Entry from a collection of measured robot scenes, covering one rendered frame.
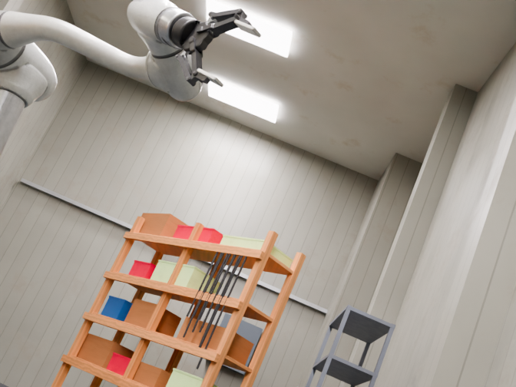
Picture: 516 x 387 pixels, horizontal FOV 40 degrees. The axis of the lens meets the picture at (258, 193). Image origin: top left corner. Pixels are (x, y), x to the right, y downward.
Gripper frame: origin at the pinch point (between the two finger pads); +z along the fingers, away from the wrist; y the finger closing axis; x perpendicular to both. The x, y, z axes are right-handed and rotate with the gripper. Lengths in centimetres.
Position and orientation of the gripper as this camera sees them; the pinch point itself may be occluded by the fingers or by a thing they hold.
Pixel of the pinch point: (235, 56)
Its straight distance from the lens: 157.6
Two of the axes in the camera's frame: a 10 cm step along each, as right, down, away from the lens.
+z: 6.2, 4.1, -6.7
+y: -6.0, 8.0, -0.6
